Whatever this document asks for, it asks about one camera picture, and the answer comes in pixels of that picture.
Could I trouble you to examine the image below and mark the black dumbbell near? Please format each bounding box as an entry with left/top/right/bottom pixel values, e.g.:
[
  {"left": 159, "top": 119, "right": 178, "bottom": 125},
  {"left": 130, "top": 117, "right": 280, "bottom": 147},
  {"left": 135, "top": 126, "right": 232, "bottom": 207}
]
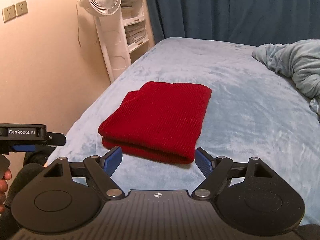
[{"left": 23, "top": 149, "right": 54, "bottom": 166}]

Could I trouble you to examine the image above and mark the person's left hand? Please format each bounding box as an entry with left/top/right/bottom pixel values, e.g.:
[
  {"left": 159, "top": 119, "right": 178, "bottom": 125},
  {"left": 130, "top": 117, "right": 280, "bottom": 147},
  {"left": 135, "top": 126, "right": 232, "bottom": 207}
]
[{"left": 0, "top": 169, "right": 12, "bottom": 213}]

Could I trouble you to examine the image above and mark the beige wall socket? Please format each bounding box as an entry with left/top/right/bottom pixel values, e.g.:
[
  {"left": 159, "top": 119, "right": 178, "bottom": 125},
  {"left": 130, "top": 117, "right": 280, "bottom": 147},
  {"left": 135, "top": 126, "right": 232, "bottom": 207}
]
[
  {"left": 2, "top": 5, "right": 16, "bottom": 23},
  {"left": 15, "top": 1, "right": 28, "bottom": 17}
]

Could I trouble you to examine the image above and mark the white shelf unit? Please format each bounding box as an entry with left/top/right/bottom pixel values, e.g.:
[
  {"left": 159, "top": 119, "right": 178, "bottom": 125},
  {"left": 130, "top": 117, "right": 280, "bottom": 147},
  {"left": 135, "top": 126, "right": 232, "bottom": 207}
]
[{"left": 121, "top": 0, "right": 155, "bottom": 62}]

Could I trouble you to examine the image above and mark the white standing fan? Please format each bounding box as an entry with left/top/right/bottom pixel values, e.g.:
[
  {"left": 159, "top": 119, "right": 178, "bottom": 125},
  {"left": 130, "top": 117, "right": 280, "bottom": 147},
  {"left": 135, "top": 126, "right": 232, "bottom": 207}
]
[{"left": 80, "top": 0, "right": 131, "bottom": 82}]

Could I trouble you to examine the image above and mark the red knit sweater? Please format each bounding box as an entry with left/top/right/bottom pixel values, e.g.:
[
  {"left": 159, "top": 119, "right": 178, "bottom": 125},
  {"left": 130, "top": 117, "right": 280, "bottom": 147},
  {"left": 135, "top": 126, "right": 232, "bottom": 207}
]
[{"left": 98, "top": 81, "right": 212, "bottom": 164}]

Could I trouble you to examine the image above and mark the dark blue curtain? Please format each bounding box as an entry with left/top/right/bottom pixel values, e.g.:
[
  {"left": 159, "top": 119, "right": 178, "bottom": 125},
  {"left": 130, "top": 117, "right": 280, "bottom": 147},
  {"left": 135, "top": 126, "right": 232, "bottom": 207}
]
[{"left": 147, "top": 0, "right": 319, "bottom": 46}]

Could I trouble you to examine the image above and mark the fan power cable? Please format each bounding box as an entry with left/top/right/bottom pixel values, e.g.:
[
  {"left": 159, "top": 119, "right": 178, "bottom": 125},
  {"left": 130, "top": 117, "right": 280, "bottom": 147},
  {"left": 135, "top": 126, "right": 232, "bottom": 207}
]
[{"left": 76, "top": 4, "right": 83, "bottom": 48}]

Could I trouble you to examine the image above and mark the grey-blue fleece blanket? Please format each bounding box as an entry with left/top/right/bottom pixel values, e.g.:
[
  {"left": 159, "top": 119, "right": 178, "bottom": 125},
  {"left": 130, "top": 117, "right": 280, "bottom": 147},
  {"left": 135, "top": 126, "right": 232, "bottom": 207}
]
[{"left": 252, "top": 39, "right": 320, "bottom": 115}]

